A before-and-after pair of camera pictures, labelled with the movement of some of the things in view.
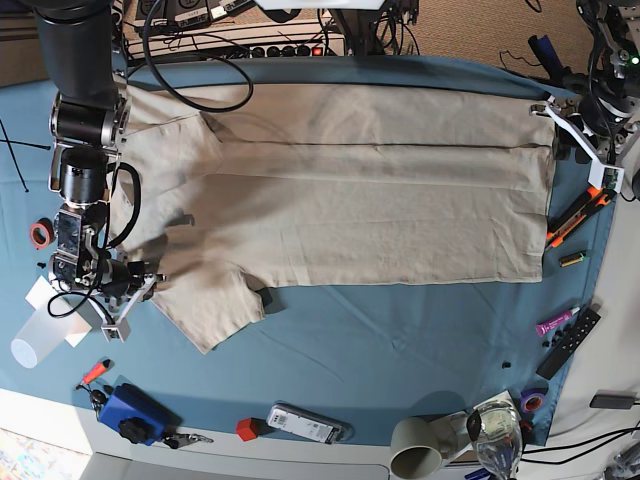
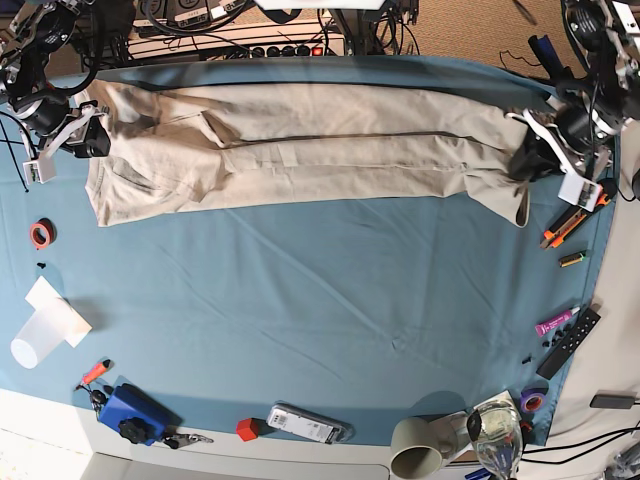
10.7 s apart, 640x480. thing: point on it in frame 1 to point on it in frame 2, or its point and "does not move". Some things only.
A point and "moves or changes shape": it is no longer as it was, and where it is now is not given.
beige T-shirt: [244, 185] moves or changes shape
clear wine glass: [496, 433] does not move
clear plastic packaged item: [308, 423] does not move
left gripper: [124, 281] to [78, 131]
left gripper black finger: [562, 142] to [533, 159]
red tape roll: [41, 233] does not move
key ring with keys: [176, 440] does not move
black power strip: [288, 50] does not move
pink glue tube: [543, 326] does not move
